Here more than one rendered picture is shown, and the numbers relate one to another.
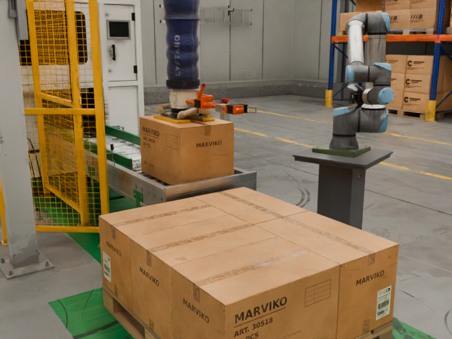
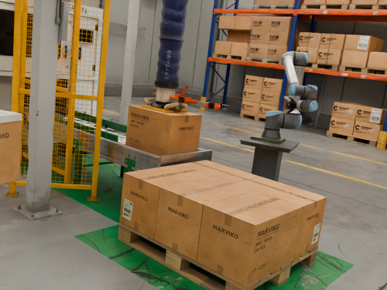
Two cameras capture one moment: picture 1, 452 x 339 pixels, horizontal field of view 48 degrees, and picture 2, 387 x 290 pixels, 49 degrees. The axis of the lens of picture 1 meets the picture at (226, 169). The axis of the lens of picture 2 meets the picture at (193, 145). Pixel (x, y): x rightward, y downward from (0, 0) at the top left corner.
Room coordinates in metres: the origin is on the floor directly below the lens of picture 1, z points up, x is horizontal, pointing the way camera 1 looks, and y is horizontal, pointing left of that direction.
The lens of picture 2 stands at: (-0.48, 0.98, 1.43)
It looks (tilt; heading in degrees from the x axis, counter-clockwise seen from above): 11 degrees down; 345
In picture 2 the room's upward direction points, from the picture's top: 7 degrees clockwise
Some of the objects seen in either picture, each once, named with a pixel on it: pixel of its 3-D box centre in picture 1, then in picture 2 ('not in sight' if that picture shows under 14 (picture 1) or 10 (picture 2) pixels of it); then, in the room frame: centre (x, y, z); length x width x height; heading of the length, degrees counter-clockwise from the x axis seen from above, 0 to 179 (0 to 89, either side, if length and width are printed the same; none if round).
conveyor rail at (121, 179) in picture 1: (95, 167); (82, 140); (3.92, 1.03, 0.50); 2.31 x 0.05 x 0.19; 35
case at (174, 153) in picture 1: (185, 148); (162, 130); (3.45, 0.28, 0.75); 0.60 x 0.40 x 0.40; 34
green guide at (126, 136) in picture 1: (143, 140); (107, 122); (4.55, 0.75, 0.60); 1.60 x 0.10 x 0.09; 35
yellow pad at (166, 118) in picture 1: (171, 116); (156, 107); (3.40, 0.37, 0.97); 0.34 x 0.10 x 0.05; 35
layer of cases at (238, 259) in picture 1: (237, 265); (222, 209); (2.43, -0.06, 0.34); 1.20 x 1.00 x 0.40; 35
